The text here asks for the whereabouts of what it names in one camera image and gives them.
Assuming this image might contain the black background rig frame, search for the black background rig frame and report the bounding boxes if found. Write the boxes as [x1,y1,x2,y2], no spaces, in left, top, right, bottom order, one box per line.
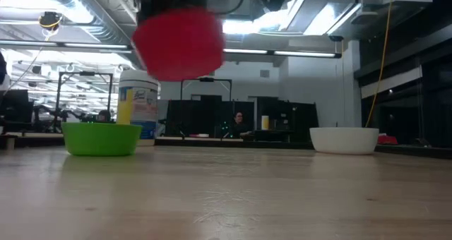
[179,77,233,103]
[56,70,114,131]

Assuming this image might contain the red object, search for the red object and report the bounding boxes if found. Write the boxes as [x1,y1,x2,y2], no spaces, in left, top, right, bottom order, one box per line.
[377,134,399,145]

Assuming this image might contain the white bowl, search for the white bowl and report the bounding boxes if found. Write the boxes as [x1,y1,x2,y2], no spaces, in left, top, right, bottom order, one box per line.
[309,126,380,155]

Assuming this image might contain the yellow hanging cable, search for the yellow hanging cable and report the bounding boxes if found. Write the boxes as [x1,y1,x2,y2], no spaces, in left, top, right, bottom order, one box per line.
[364,0,396,128]

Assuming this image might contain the white-lidded wipes canister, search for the white-lidded wipes canister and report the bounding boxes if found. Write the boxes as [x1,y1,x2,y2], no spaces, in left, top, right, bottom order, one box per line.
[117,69,160,147]

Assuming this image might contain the black desk partitions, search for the black desk partitions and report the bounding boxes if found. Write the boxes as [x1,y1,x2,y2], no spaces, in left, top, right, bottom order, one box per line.
[165,95,319,142]

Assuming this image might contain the long ceiling light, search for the long ceiling light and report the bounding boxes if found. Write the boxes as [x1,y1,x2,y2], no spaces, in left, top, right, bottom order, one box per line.
[0,39,133,54]
[223,48,337,59]

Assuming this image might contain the seated person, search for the seated person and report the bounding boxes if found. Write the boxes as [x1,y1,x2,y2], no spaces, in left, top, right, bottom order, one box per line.
[227,111,254,139]

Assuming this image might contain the black and yellow cable reel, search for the black and yellow cable reel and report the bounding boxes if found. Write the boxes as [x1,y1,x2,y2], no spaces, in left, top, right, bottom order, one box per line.
[37,11,64,32]

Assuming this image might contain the green plastic bowl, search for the green plastic bowl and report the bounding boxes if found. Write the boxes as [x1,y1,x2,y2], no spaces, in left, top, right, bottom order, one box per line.
[61,122,143,157]

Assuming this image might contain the red plastic bowl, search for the red plastic bowl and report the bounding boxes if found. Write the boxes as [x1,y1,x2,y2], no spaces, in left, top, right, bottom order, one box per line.
[131,6,226,83]

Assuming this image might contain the black monitor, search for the black monitor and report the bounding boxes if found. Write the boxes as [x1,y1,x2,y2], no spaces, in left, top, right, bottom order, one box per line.
[0,89,35,131]

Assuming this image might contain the person behind desk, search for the person behind desk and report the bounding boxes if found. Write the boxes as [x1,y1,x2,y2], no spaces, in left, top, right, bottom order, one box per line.
[97,109,112,124]

